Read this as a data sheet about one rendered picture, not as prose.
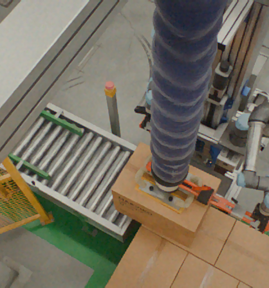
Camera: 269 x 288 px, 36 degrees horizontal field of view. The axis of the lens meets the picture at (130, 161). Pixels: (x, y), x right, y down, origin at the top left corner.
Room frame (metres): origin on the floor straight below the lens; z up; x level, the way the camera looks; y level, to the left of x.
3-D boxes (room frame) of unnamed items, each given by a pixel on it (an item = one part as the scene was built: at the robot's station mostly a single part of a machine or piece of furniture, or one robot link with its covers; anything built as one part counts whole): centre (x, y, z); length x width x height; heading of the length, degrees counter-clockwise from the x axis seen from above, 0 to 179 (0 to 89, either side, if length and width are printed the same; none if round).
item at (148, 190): (0.93, -0.18, 1.10); 0.34 x 0.10 x 0.05; 54
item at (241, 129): (1.32, -0.77, 1.20); 0.13 x 0.12 x 0.14; 73
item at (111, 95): (1.85, 0.10, 0.50); 0.07 x 0.07 x 1.00; 55
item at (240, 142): (1.32, -0.76, 1.09); 0.15 x 0.15 x 0.10
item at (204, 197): (0.86, -0.44, 1.20); 0.10 x 0.08 x 0.06; 144
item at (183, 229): (1.00, -0.22, 0.87); 0.60 x 0.40 x 0.40; 56
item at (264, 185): (0.78, -0.72, 1.50); 0.11 x 0.11 x 0.08; 73
